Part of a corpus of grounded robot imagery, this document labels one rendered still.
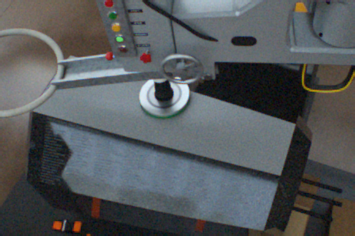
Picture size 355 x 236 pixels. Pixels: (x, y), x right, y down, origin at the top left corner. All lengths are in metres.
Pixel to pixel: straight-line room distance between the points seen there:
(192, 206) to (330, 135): 1.32
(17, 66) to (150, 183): 2.05
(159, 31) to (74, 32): 2.26
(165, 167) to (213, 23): 0.66
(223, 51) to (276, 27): 0.20
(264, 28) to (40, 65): 2.38
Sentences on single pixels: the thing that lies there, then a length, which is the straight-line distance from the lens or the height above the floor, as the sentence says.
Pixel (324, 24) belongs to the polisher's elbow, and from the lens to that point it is 1.37.
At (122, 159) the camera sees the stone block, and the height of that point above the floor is 0.79.
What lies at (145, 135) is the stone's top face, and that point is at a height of 0.87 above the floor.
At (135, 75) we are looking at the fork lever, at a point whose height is 1.09.
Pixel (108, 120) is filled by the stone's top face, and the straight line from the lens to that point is 1.76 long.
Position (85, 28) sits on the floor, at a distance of 3.53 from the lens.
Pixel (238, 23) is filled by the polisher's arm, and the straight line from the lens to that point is 1.28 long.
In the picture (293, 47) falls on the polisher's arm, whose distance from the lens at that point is 1.39.
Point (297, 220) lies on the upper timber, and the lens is 2.18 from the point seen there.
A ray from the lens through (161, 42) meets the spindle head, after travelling 1.35.
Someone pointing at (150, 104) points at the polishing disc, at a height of 0.90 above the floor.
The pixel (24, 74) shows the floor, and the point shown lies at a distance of 3.39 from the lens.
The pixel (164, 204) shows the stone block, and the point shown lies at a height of 0.69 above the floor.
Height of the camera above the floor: 2.27
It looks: 56 degrees down
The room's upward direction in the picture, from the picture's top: 11 degrees counter-clockwise
